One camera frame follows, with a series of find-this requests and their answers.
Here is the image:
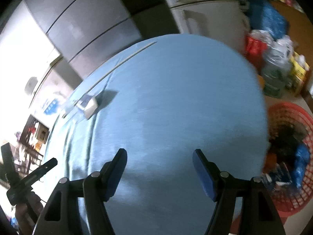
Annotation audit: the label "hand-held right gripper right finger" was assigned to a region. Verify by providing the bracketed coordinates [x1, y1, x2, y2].
[192, 149, 286, 235]

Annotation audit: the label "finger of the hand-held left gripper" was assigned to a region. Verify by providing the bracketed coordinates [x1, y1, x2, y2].
[21, 158, 58, 184]
[1, 144, 19, 185]

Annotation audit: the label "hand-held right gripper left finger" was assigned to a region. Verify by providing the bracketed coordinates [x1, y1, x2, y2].
[32, 148, 128, 235]

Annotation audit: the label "red wrapper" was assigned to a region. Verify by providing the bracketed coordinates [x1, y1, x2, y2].
[265, 152, 278, 170]

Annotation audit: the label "dark grey wrapper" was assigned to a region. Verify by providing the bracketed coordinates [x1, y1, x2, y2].
[270, 125, 306, 157]

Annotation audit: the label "red plastic basket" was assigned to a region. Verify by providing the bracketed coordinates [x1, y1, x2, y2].
[265, 103, 313, 212]

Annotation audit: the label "person's left hand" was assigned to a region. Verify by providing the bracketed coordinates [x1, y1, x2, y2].
[15, 192, 44, 235]

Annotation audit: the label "dark shelf with items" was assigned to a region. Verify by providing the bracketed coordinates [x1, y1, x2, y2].
[13, 114, 50, 174]

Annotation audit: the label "clear plastic strip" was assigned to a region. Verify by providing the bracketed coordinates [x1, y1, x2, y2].
[61, 95, 85, 118]

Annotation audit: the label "small blue white box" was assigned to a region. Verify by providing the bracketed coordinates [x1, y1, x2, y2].
[76, 95, 99, 120]

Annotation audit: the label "blue tablecloth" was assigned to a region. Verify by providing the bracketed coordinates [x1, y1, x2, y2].
[41, 34, 269, 235]

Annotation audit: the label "thin grey rod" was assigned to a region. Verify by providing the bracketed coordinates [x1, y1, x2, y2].
[88, 41, 157, 93]

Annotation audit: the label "red packaging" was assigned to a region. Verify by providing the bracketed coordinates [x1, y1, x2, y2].
[245, 35, 266, 59]

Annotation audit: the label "yellow box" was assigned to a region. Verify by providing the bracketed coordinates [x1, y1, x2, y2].
[291, 52, 310, 95]

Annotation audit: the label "white plastic bags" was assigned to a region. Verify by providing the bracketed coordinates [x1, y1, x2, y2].
[252, 29, 297, 98]

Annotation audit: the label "dark grey refrigerator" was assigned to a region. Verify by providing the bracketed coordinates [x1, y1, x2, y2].
[23, 0, 176, 84]

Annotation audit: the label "light grey refrigerator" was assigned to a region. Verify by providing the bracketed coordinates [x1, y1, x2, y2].
[156, 0, 247, 52]

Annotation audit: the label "large blue plastic bag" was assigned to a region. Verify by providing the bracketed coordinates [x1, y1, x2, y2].
[248, 0, 289, 40]

